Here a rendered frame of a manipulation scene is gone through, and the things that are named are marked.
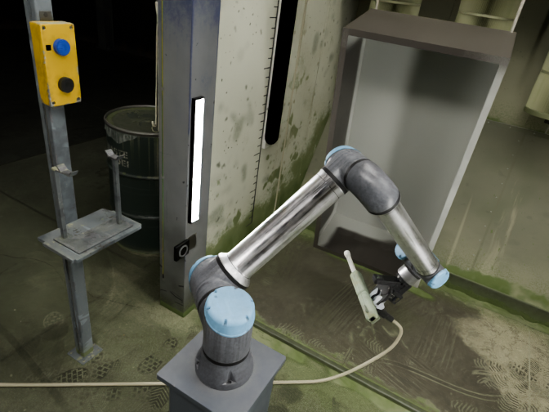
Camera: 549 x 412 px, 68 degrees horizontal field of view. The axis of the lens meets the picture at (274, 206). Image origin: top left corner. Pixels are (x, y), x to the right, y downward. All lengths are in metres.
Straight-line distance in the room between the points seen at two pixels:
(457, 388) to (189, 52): 2.09
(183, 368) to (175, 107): 1.08
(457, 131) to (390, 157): 0.36
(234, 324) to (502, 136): 2.53
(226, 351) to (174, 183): 1.00
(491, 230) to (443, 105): 1.27
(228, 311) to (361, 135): 1.36
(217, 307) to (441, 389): 1.52
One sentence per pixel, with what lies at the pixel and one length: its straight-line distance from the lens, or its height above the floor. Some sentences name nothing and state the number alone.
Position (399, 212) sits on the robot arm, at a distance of 1.34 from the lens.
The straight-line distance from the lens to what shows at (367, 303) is 1.88.
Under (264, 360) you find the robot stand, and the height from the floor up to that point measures 0.64.
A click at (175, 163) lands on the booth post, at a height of 0.95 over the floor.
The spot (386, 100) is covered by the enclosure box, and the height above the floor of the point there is 1.32.
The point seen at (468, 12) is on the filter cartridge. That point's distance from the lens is 2.88.
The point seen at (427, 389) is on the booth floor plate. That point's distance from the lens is 2.41.
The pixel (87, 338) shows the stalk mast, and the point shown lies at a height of 0.12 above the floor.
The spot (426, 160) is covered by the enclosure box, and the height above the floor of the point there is 1.06.
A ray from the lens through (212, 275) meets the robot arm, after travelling 1.35.
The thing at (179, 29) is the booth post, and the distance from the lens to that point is 1.81.
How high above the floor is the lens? 1.76
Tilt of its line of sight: 29 degrees down
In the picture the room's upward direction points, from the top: 9 degrees clockwise
